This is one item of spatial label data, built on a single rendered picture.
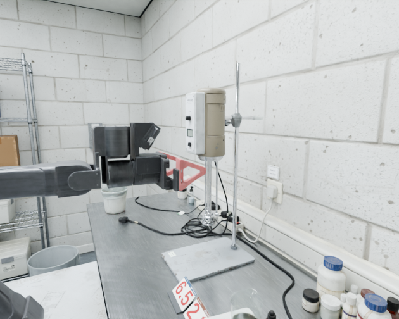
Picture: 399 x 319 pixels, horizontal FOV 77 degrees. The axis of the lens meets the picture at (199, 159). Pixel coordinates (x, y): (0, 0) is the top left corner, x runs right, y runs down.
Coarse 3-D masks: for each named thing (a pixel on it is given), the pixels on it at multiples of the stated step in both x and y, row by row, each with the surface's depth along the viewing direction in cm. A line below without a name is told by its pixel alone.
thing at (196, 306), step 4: (196, 300) 67; (196, 304) 66; (192, 308) 66; (196, 308) 65; (200, 308) 65; (188, 312) 66; (192, 312) 65; (196, 312) 64; (200, 312) 64; (204, 312) 63; (188, 316) 65; (192, 316) 64; (196, 316) 63; (200, 316) 63; (204, 316) 62
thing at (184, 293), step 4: (184, 280) 76; (180, 284) 76; (184, 284) 75; (176, 288) 75; (180, 288) 74; (184, 288) 73; (188, 288) 72; (176, 292) 74; (180, 292) 73; (184, 292) 72; (188, 292) 71; (192, 292) 70; (180, 296) 72; (184, 296) 71; (188, 296) 70; (192, 296) 69; (180, 300) 71; (184, 300) 70; (188, 300) 69; (184, 304) 69
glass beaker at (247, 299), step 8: (232, 296) 50; (240, 296) 52; (248, 296) 52; (256, 296) 51; (232, 304) 51; (240, 304) 52; (248, 304) 52; (256, 304) 51; (232, 312) 48; (240, 312) 46; (248, 312) 52; (256, 312) 46
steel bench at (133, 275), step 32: (96, 224) 124; (128, 224) 124; (160, 224) 124; (96, 256) 96; (128, 256) 95; (160, 256) 95; (256, 256) 95; (128, 288) 77; (160, 288) 77; (224, 288) 77; (256, 288) 77
